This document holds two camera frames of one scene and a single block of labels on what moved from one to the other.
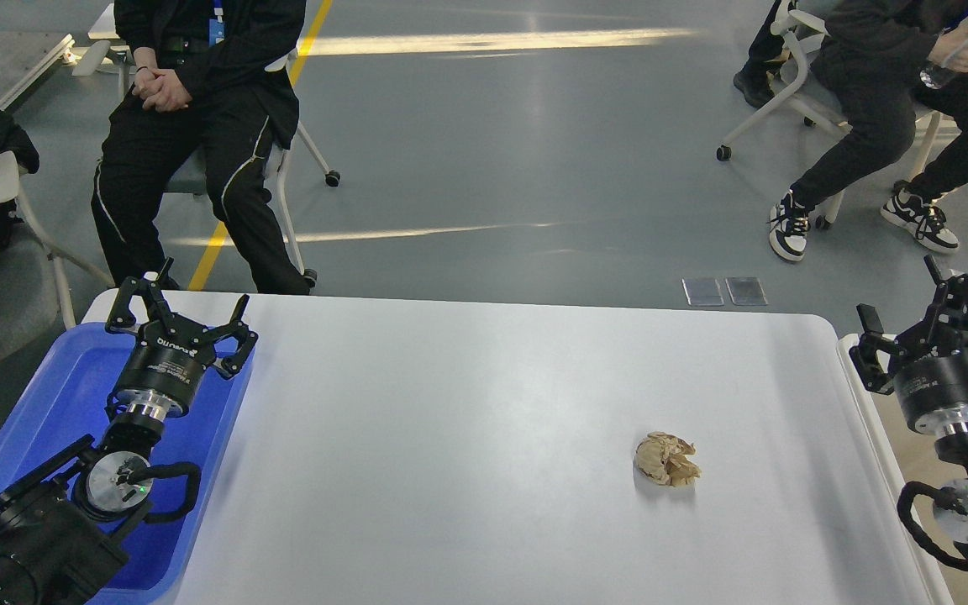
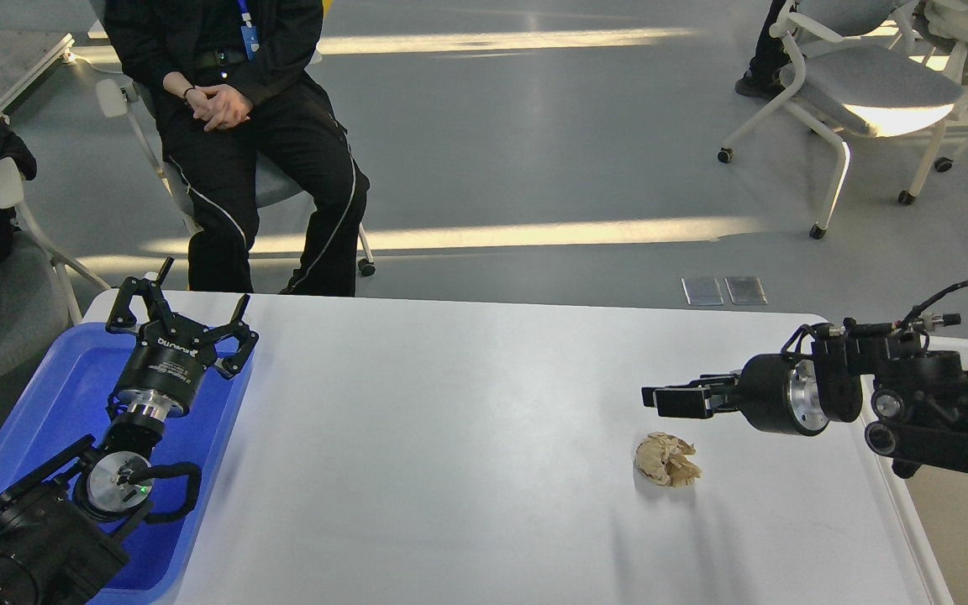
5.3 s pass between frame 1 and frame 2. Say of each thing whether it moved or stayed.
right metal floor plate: stayed
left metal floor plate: stayed
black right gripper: moved
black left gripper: stayed
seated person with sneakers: moved
